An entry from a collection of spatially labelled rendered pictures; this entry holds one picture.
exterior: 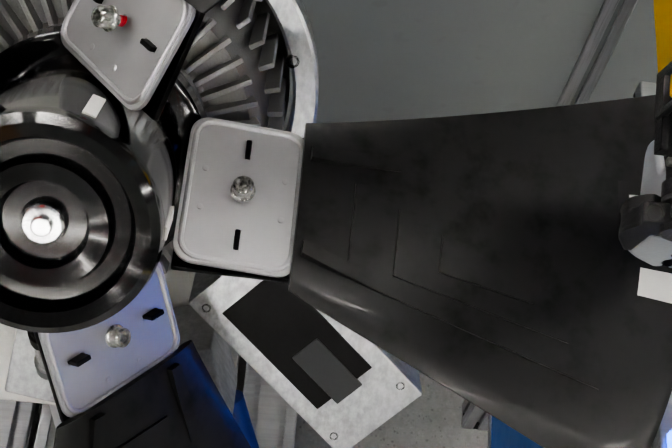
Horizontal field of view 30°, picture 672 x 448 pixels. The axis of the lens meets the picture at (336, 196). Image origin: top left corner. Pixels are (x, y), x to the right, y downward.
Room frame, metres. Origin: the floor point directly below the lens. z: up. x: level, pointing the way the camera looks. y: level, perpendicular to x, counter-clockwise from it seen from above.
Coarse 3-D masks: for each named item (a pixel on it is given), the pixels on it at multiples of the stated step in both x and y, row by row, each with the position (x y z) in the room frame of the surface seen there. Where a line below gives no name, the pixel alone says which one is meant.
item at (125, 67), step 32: (128, 0) 0.39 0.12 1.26; (160, 0) 0.38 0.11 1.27; (64, 32) 0.38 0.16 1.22; (96, 32) 0.38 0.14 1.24; (128, 32) 0.37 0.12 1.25; (160, 32) 0.36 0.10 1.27; (96, 64) 0.36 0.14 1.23; (128, 64) 0.35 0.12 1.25; (160, 64) 0.35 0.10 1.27; (128, 96) 0.34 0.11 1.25
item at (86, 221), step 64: (0, 64) 0.38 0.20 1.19; (64, 64) 0.38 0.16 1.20; (0, 128) 0.30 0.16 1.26; (64, 128) 0.30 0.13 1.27; (128, 128) 0.32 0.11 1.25; (0, 192) 0.28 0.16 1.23; (64, 192) 0.29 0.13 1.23; (128, 192) 0.29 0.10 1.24; (0, 256) 0.25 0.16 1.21; (64, 256) 0.26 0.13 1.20; (128, 256) 0.27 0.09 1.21; (0, 320) 0.23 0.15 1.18; (64, 320) 0.24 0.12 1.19
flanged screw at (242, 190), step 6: (234, 180) 0.33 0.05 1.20; (240, 180) 0.33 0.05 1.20; (246, 180) 0.33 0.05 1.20; (252, 180) 0.33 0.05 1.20; (234, 186) 0.33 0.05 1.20; (240, 186) 0.33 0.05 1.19; (246, 186) 0.33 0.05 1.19; (252, 186) 0.33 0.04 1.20; (234, 192) 0.32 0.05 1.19; (240, 192) 0.32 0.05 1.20; (246, 192) 0.32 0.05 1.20; (252, 192) 0.33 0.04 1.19; (234, 198) 0.32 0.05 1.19; (240, 198) 0.32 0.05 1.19; (246, 198) 0.32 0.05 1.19; (252, 198) 0.33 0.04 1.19
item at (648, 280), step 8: (640, 272) 0.34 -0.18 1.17; (648, 272) 0.35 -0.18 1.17; (656, 272) 0.35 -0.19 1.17; (664, 272) 0.35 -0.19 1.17; (640, 280) 0.34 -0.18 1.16; (648, 280) 0.34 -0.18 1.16; (656, 280) 0.34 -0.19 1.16; (664, 280) 0.34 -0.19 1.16; (640, 288) 0.34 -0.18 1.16; (648, 288) 0.34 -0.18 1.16; (656, 288) 0.34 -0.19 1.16; (664, 288) 0.34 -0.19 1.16; (648, 296) 0.33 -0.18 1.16; (656, 296) 0.33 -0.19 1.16; (664, 296) 0.33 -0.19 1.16
